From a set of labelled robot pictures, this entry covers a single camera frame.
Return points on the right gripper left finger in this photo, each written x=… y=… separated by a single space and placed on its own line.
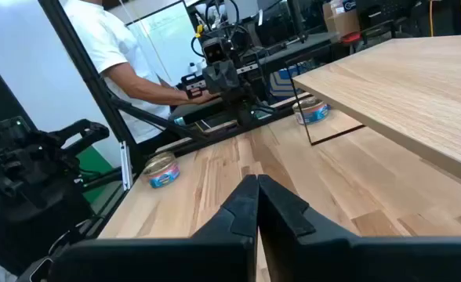
x=215 y=258

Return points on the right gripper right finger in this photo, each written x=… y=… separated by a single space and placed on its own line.
x=332 y=258

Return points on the silver lid seafood can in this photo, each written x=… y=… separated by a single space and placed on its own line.
x=311 y=111

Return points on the gold lid seafood can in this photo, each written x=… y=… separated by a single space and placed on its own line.
x=162 y=172

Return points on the wooden shelf with black legs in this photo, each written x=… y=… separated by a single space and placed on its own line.
x=403 y=90

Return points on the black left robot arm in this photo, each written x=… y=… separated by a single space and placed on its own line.
x=250 y=109

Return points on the white bottle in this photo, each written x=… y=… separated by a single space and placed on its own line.
x=202 y=64
x=192 y=68

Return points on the person's hand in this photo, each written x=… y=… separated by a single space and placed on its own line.
x=203 y=96

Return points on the grey desk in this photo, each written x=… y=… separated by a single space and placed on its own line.
x=191 y=110

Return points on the blue white striped object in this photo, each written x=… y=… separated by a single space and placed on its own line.
x=289 y=80

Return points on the whiteboard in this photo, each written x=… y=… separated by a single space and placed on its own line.
x=164 y=39

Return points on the dark background workbench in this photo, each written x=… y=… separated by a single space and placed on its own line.
x=293 y=44

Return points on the person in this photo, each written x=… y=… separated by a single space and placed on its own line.
x=109 y=58

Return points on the cardboard box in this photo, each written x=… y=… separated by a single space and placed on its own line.
x=342 y=19

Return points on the red stool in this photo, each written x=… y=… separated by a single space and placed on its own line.
x=350 y=38

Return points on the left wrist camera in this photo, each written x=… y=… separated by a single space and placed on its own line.
x=215 y=50

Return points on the silver frame bracket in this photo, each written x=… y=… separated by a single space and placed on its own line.
x=125 y=166

